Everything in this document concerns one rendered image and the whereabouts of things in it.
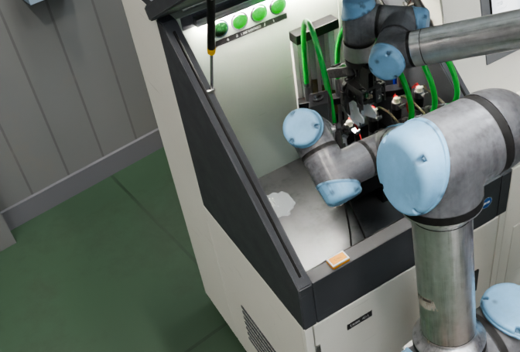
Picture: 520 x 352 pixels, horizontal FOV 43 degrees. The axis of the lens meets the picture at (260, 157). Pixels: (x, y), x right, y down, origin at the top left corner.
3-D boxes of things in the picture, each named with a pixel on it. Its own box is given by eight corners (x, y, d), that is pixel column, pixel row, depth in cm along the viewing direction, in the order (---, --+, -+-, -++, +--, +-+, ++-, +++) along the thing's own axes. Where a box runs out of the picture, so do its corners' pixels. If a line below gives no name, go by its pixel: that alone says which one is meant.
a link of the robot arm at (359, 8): (374, 7, 143) (335, 5, 146) (374, 51, 150) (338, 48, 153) (381, -10, 148) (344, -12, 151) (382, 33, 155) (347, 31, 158)
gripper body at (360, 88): (361, 114, 160) (360, 71, 152) (340, 97, 166) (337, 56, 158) (386, 101, 162) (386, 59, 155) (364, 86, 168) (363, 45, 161)
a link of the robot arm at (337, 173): (384, 179, 124) (356, 128, 126) (333, 203, 120) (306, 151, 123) (371, 190, 131) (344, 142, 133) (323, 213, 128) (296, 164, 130)
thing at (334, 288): (317, 323, 170) (312, 283, 160) (307, 312, 173) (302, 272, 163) (496, 217, 190) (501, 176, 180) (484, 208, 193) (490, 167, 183)
